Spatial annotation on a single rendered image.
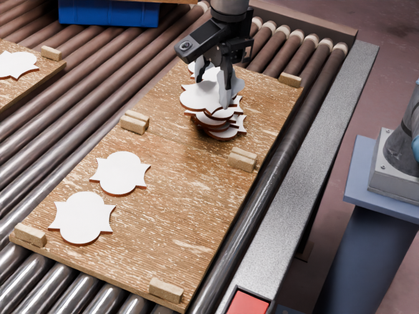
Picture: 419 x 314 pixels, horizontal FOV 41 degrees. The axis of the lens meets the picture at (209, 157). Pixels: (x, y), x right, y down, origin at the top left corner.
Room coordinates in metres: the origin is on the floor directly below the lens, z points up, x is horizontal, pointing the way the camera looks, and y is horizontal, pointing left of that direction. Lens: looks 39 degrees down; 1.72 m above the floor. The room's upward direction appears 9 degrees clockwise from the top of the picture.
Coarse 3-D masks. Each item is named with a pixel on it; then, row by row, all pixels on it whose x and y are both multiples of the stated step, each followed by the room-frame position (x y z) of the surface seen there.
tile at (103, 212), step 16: (80, 192) 0.80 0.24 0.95; (64, 208) 0.75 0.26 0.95; (80, 208) 0.75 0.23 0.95; (96, 208) 0.76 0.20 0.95; (112, 208) 0.77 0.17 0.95; (64, 224) 0.71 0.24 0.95; (80, 224) 0.71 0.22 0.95; (96, 224) 0.72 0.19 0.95; (64, 240) 0.67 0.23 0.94; (80, 240) 0.67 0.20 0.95
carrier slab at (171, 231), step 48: (144, 144) 0.99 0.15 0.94; (96, 192) 0.82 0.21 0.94; (144, 192) 0.84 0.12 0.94; (192, 192) 0.86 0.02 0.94; (240, 192) 0.89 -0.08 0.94; (48, 240) 0.67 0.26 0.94; (96, 240) 0.69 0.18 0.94; (144, 240) 0.71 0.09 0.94; (192, 240) 0.73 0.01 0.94; (144, 288) 0.60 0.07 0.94; (192, 288) 0.62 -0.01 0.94
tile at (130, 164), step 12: (108, 156) 0.92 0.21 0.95; (120, 156) 0.93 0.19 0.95; (132, 156) 0.93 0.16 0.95; (108, 168) 0.88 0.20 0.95; (120, 168) 0.89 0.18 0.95; (132, 168) 0.89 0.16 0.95; (144, 168) 0.90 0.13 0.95; (96, 180) 0.84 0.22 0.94; (108, 180) 0.85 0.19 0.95; (120, 180) 0.85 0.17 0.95; (132, 180) 0.86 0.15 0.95; (108, 192) 0.81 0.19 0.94; (120, 192) 0.82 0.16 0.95; (132, 192) 0.83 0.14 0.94
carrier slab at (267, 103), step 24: (168, 72) 1.32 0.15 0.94; (240, 72) 1.38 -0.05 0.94; (144, 96) 1.19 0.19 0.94; (168, 96) 1.21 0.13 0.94; (264, 96) 1.28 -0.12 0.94; (288, 96) 1.30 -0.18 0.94; (168, 120) 1.10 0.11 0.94; (192, 120) 1.12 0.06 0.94; (264, 120) 1.17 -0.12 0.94; (192, 144) 1.02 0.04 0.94; (216, 144) 1.04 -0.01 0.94; (240, 144) 1.05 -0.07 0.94; (264, 144) 1.07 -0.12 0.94
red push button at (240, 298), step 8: (240, 296) 0.62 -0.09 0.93; (248, 296) 0.63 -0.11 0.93; (232, 304) 0.60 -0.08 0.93; (240, 304) 0.61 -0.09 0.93; (248, 304) 0.61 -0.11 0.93; (256, 304) 0.61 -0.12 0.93; (264, 304) 0.62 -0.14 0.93; (232, 312) 0.59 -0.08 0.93; (240, 312) 0.59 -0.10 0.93; (248, 312) 0.59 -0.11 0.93; (256, 312) 0.60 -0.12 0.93; (264, 312) 0.60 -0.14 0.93
